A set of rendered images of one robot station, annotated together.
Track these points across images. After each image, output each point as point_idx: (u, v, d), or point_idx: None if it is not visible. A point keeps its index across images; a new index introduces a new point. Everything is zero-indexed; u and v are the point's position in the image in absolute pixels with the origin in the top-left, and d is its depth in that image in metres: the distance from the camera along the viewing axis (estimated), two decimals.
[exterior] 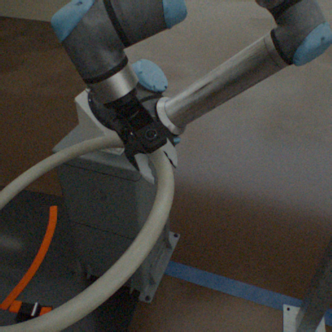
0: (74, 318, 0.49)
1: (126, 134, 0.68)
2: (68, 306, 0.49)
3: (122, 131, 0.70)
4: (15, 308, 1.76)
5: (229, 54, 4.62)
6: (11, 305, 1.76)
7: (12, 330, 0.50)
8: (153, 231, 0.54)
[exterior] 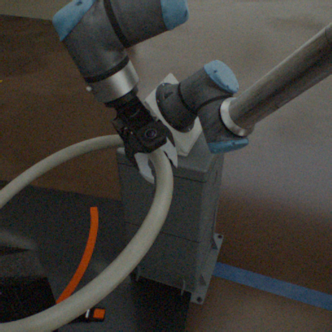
0: (71, 316, 0.49)
1: (126, 133, 0.68)
2: (65, 304, 0.49)
3: (122, 131, 0.70)
4: None
5: (250, 54, 4.61)
6: None
7: (9, 327, 0.50)
8: (150, 230, 0.54)
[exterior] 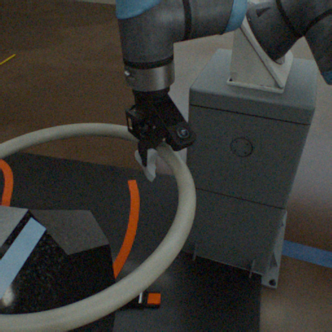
0: (109, 309, 0.46)
1: (148, 127, 0.67)
2: (104, 296, 0.46)
3: (142, 123, 0.68)
4: None
5: None
6: None
7: (34, 320, 0.44)
8: (186, 229, 0.54)
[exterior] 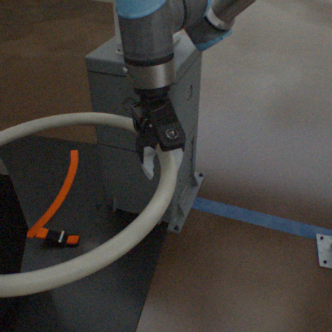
0: (45, 286, 0.48)
1: (145, 124, 0.68)
2: (42, 273, 0.48)
3: (141, 120, 0.69)
4: (42, 235, 1.71)
5: (242, 24, 4.57)
6: (37, 232, 1.72)
7: None
8: (145, 226, 0.54)
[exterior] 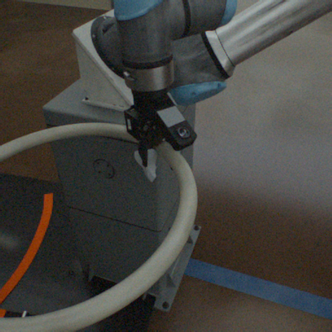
0: (115, 308, 0.45)
1: (148, 128, 0.67)
2: (109, 296, 0.45)
3: (141, 124, 0.68)
4: None
5: None
6: None
7: (39, 321, 0.43)
8: (189, 225, 0.54)
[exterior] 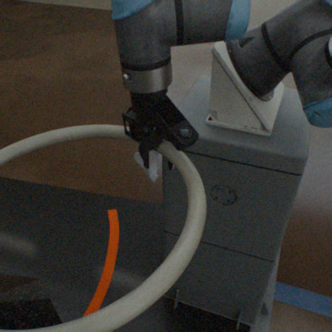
0: (140, 310, 0.45)
1: (149, 129, 0.66)
2: (133, 298, 0.45)
3: (141, 126, 0.67)
4: None
5: None
6: None
7: (63, 330, 0.42)
8: (201, 221, 0.54)
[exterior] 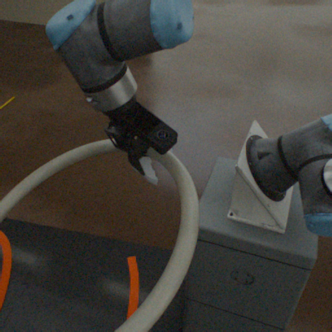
0: (146, 329, 0.46)
1: (130, 139, 0.66)
2: (137, 319, 0.46)
3: (123, 138, 0.68)
4: None
5: (281, 67, 4.28)
6: None
7: None
8: (194, 224, 0.54)
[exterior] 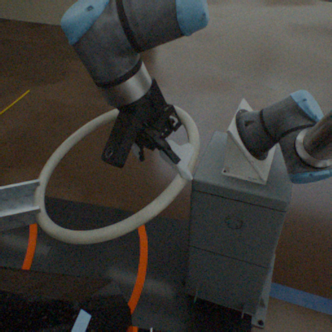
0: (168, 201, 0.78)
1: None
2: (163, 195, 0.78)
3: None
4: None
5: (275, 63, 4.60)
6: None
7: (129, 219, 0.77)
8: (196, 146, 0.86)
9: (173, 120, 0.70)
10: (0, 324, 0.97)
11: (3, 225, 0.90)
